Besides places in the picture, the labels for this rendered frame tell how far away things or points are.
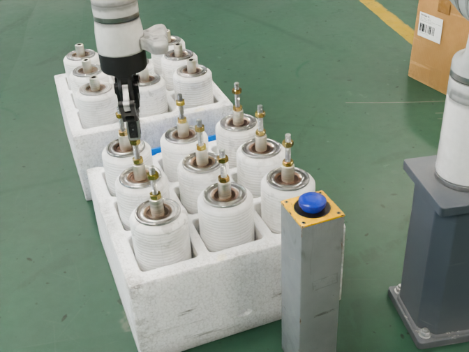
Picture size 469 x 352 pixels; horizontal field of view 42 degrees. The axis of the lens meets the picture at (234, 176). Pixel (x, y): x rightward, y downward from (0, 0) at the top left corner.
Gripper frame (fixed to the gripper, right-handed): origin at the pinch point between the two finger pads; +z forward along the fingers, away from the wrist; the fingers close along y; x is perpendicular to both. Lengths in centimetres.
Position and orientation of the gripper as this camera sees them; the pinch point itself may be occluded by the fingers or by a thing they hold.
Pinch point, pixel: (133, 127)
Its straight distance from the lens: 107.0
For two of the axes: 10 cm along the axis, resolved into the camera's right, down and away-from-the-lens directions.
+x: 9.9, -1.0, 0.7
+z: 0.5, 8.4, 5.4
